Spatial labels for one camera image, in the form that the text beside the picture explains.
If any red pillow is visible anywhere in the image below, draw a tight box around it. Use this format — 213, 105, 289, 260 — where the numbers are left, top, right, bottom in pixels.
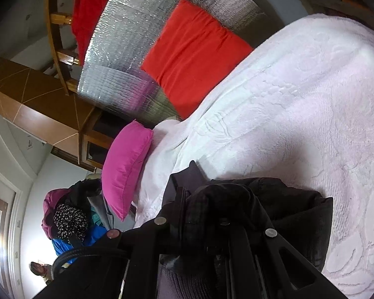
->
141, 0, 253, 120

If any black white speckled garment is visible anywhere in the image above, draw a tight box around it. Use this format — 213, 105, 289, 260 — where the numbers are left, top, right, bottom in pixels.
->
53, 204, 89, 242

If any wooden stair railing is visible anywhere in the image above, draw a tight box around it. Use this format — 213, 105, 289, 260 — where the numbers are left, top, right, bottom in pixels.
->
45, 0, 82, 96

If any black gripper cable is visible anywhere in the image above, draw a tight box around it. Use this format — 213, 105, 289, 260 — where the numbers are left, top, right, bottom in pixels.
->
51, 245, 107, 282

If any blue jacket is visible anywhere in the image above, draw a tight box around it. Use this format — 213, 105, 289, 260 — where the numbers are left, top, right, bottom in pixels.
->
52, 225, 107, 256

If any magenta pillow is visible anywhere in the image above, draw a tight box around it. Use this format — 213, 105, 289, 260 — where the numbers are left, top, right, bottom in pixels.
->
101, 121, 153, 221

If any wooden cabinet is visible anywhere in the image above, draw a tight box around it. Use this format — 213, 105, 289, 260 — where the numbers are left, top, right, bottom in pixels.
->
0, 57, 118, 169

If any red blanket on railing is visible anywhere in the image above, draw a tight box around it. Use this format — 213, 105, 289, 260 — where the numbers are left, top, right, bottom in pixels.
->
71, 0, 108, 64

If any teal garment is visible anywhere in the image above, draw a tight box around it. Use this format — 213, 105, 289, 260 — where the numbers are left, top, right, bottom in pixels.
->
90, 207, 104, 227

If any maroon garment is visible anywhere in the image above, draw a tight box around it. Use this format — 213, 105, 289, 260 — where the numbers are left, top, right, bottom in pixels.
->
41, 188, 71, 240

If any silver foil insulation panel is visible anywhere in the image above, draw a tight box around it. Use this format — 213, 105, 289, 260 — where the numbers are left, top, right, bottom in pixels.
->
77, 0, 268, 125

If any white textured bedspread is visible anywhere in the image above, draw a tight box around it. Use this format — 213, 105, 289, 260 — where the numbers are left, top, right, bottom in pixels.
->
135, 15, 374, 298

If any black quilted zip jacket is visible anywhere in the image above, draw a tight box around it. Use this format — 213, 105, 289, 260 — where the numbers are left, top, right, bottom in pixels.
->
133, 160, 335, 299

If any grey coat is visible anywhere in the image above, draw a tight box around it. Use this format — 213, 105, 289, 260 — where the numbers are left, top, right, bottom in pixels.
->
88, 194, 135, 231

